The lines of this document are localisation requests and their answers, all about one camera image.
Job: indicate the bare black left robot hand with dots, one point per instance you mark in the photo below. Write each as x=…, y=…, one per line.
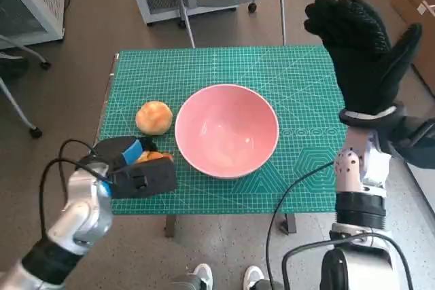
x=112, y=150

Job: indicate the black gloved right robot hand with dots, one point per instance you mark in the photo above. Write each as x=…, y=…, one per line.
x=367, y=66

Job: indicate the oblong striped orange bread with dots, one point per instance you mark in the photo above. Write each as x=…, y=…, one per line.
x=149, y=157

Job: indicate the round bread bun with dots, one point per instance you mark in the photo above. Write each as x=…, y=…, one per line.
x=153, y=117

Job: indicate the pink bowl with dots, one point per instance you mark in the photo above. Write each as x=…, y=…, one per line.
x=217, y=113

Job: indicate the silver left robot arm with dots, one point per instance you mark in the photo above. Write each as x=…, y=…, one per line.
x=81, y=208

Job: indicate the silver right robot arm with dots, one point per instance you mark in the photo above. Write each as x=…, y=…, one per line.
x=346, y=167

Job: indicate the cardboard box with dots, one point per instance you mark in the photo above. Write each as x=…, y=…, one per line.
x=414, y=1

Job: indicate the dark table leg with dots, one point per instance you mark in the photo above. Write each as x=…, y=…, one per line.
x=289, y=223
x=170, y=225

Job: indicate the green cutting mat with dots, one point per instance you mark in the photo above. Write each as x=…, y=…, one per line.
x=238, y=66

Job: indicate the office chair with casters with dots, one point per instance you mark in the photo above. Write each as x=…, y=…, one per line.
x=20, y=47

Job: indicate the white shoe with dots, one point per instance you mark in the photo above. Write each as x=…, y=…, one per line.
x=253, y=276
x=203, y=274

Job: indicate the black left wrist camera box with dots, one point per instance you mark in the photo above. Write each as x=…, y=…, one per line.
x=153, y=178

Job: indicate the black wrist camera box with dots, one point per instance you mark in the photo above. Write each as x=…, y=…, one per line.
x=414, y=140
x=153, y=178

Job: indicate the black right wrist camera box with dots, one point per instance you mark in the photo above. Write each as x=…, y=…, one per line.
x=414, y=140

